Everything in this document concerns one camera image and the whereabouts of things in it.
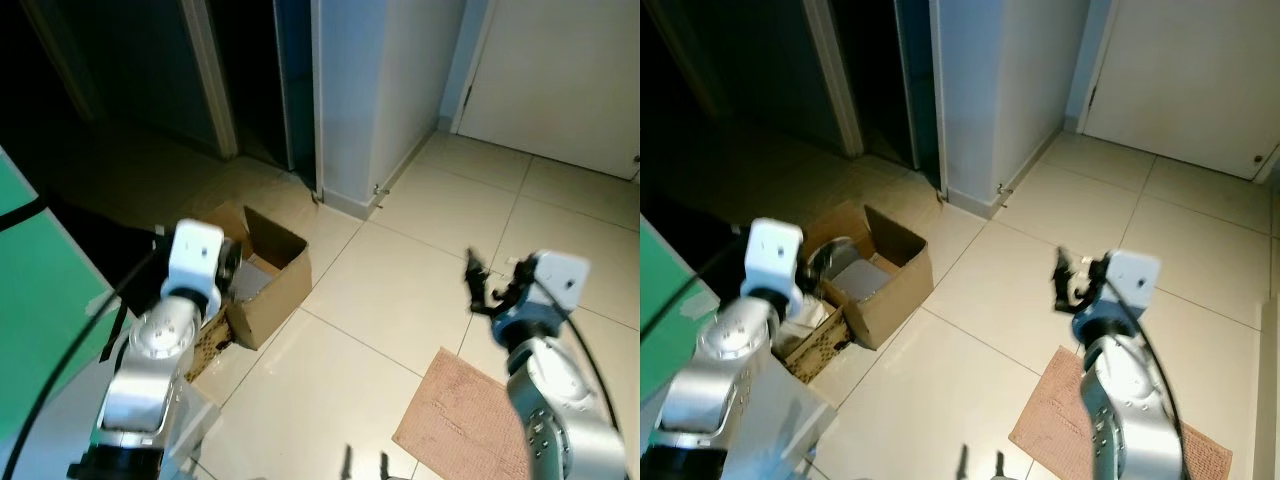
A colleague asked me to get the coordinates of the open brown cardboard box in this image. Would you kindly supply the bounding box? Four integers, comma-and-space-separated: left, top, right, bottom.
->
185, 202, 314, 383
780, 202, 937, 387

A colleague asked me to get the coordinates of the green board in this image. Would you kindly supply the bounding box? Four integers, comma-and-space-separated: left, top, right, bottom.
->
0, 146, 136, 446
640, 214, 706, 406

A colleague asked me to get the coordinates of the dark blue door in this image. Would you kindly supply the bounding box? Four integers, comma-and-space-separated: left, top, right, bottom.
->
272, 0, 324, 198
893, 0, 947, 198

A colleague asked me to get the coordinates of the white door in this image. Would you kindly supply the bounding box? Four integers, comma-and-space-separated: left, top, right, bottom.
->
1075, 0, 1280, 183
450, 0, 641, 183

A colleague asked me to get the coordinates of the black tape strip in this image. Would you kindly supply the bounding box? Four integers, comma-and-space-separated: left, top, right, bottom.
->
0, 198, 48, 233

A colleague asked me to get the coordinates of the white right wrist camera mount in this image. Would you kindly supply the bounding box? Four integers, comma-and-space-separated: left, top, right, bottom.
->
528, 250, 592, 313
1104, 249, 1162, 313

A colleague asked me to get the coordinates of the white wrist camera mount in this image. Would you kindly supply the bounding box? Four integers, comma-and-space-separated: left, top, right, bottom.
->
741, 219, 805, 303
163, 221, 228, 303
1104, 249, 1162, 313
528, 250, 592, 313

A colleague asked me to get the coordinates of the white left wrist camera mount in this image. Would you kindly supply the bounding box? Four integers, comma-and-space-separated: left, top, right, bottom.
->
163, 221, 228, 303
741, 219, 805, 303

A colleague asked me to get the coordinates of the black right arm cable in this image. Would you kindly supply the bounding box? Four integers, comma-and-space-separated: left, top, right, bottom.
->
1113, 288, 1193, 446
543, 288, 623, 436

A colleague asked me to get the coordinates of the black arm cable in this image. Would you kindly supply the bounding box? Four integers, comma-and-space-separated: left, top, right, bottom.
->
640, 238, 749, 339
1113, 288, 1193, 446
0, 250, 166, 480
543, 288, 623, 436

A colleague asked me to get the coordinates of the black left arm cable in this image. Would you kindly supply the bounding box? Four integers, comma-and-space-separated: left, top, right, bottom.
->
640, 238, 749, 339
0, 250, 166, 480

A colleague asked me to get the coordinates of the white door frame post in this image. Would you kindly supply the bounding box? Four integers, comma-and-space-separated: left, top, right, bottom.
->
180, 0, 241, 159
805, 0, 866, 159

